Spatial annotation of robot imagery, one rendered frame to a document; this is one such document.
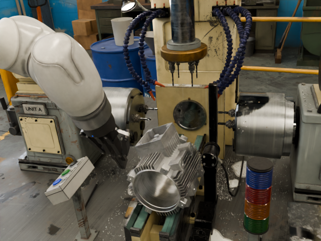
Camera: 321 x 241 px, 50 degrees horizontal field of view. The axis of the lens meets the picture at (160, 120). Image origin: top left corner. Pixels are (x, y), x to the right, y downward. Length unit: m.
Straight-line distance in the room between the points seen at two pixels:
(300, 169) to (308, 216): 0.22
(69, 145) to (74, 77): 0.91
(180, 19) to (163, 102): 0.40
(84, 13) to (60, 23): 0.96
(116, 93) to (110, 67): 1.91
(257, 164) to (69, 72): 0.46
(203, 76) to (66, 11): 6.85
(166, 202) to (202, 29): 0.75
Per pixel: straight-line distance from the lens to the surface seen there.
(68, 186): 1.07
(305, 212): 1.17
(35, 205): 1.48
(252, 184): 0.82
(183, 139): 1.14
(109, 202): 1.39
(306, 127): 1.23
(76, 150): 1.51
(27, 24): 0.75
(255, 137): 1.26
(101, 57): 3.33
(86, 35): 7.05
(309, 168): 1.32
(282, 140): 1.26
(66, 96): 0.64
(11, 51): 0.72
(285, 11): 6.42
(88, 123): 0.72
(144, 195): 1.14
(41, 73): 0.62
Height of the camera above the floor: 1.67
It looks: 26 degrees down
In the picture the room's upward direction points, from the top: 5 degrees counter-clockwise
